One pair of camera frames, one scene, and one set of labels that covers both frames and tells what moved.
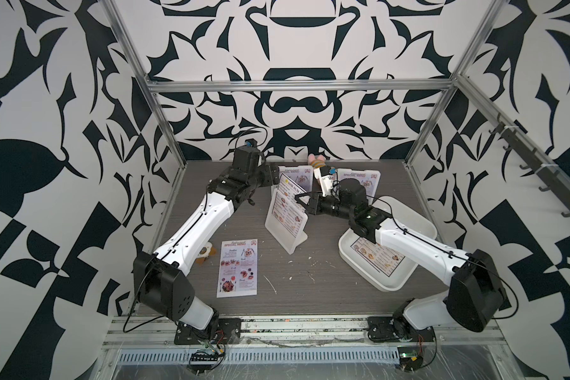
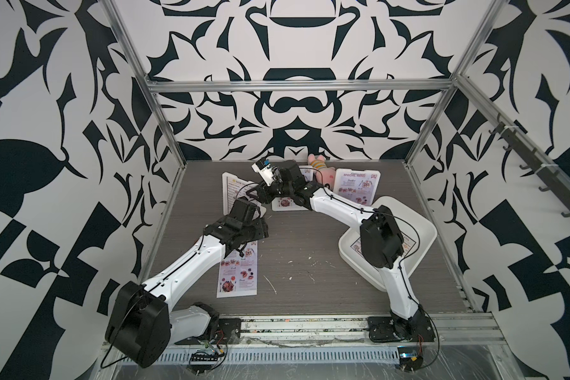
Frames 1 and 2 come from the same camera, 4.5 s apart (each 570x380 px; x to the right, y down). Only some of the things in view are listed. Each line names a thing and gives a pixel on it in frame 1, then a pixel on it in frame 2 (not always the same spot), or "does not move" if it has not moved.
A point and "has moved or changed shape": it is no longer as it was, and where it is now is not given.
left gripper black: (269, 175) → (261, 228)
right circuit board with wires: (409, 358) does not move
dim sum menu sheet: (286, 209) has moved or changed shape
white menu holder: (286, 221) has moved or changed shape
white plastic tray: (382, 266) does not move
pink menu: (302, 176) has moved or changed shape
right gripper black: (312, 205) → (264, 192)
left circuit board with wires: (205, 360) does not move
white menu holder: (369, 178) does not move
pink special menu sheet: (237, 268) does not move
